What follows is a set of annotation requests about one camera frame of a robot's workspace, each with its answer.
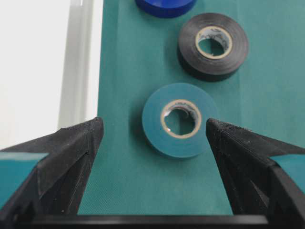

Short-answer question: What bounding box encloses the blue tape roll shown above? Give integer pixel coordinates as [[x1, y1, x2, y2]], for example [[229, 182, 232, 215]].
[[135, 0, 197, 18]]

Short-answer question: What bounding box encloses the white plastic case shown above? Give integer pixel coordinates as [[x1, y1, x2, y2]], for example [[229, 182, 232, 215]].
[[0, 0, 103, 148]]

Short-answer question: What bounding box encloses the black tape roll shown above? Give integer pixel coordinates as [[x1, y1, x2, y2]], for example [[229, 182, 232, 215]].
[[177, 13, 249, 82]]

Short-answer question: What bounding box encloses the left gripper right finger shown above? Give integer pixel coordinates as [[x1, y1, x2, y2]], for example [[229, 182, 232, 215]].
[[206, 118, 305, 229]]

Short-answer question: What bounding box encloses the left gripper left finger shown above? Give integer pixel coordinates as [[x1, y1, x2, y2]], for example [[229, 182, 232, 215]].
[[0, 117, 104, 229]]

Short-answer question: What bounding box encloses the teal tape roll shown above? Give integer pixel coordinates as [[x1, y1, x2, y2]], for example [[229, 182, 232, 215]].
[[142, 83, 218, 159]]

